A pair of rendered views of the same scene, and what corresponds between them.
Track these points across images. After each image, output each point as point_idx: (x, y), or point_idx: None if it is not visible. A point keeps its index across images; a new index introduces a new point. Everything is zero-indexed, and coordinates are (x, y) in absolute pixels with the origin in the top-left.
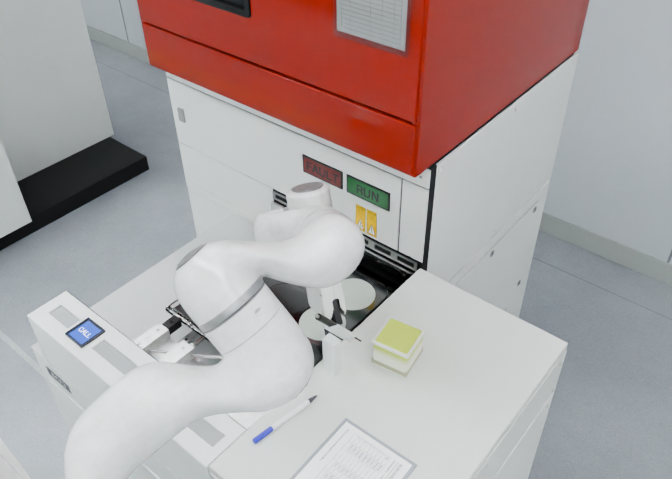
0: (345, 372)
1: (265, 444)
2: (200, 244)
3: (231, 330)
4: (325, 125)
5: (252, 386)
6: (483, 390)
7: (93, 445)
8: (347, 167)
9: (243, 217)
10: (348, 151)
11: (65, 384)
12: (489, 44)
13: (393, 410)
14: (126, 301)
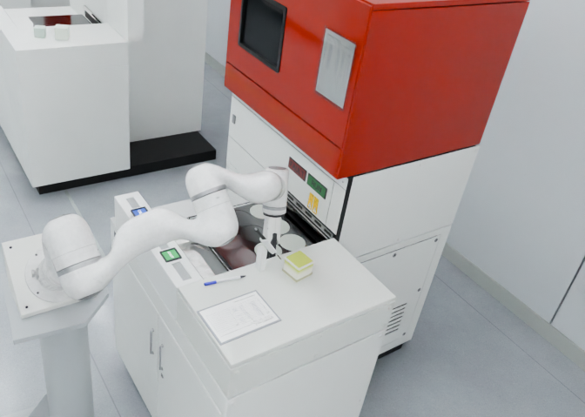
0: (265, 271)
1: (210, 287)
2: None
3: (203, 202)
4: (300, 140)
5: (204, 230)
6: (335, 302)
7: (129, 231)
8: (309, 169)
9: None
10: (312, 159)
11: None
12: (400, 119)
13: (282, 294)
14: None
